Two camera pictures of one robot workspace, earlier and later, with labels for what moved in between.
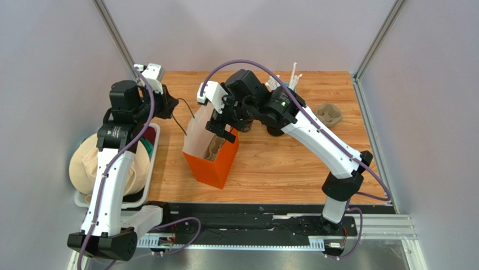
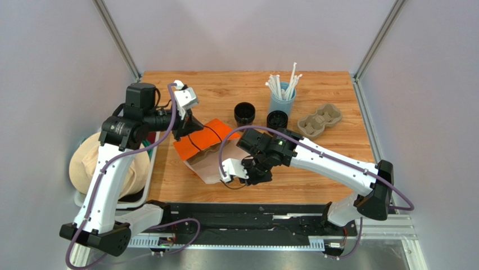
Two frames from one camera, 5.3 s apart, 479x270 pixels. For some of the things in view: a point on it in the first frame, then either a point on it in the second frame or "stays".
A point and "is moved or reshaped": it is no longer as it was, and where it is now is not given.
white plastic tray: [150, 134] stays
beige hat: [83, 165] stays
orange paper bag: [208, 153] is moved or reshaped
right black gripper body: [218, 127] → [252, 169]
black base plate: [263, 219] stays
